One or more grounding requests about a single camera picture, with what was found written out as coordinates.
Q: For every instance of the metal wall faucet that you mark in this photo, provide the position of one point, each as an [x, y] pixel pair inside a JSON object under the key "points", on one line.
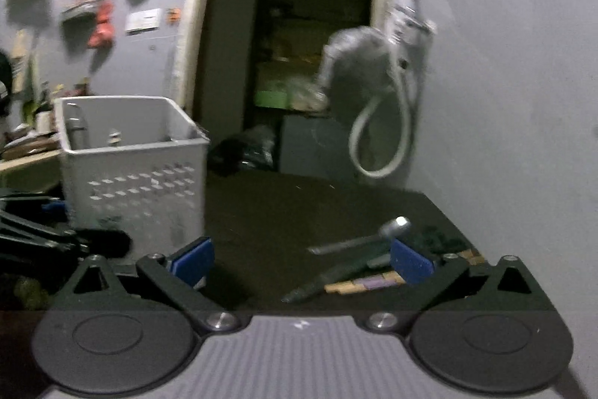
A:
{"points": [[406, 25]]}

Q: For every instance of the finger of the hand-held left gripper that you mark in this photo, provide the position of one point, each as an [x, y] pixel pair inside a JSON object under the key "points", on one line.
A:
{"points": [[93, 242], [53, 206]]}

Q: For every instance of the pantry shelf unit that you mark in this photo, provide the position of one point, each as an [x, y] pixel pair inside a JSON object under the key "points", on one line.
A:
{"points": [[308, 29]]}

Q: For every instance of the wooden door frame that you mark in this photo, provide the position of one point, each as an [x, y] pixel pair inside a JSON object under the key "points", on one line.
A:
{"points": [[187, 43]]}

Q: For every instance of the orange wall hook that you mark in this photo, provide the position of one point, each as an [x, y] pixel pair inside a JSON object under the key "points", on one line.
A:
{"points": [[174, 14]]}

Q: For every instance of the clear plastic food bag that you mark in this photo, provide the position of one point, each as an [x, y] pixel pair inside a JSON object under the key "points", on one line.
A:
{"points": [[308, 95]]}

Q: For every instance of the black bag on floor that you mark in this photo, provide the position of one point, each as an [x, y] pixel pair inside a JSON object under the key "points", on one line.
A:
{"points": [[247, 146]]}

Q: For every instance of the purple banded wooden chopstick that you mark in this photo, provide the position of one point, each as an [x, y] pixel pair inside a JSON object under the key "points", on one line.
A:
{"points": [[345, 288], [355, 281]]}

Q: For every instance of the red plastic bag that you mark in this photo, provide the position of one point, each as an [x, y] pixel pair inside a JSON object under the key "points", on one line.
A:
{"points": [[102, 32]]}

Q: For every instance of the white perforated utensil basket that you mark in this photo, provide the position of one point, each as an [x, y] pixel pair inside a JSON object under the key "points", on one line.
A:
{"points": [[140, 174]]}

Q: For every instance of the white wall switch plate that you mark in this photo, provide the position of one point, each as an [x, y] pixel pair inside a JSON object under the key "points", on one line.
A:
{"points": [[144, 21]]}

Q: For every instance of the grey cabinet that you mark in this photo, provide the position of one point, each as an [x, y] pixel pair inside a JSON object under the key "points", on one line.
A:
{"points": [[317, 146]]}

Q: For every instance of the wooden side shelf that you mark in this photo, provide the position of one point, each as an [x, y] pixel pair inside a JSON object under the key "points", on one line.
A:
{"points": [[28, 160]]}

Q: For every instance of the green box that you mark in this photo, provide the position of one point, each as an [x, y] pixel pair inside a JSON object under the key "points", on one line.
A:
{"points": [[271, 99]]}

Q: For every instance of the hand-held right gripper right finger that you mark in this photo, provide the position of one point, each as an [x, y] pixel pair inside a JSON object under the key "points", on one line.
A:
{"points": [[411, 261]]}

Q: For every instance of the black hanging plastic bag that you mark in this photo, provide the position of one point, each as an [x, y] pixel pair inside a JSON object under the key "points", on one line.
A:
{"points": [[359, 67]]}

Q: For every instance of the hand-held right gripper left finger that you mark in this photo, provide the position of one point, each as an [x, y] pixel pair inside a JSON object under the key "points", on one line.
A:
{"points": [[194, 261]]}

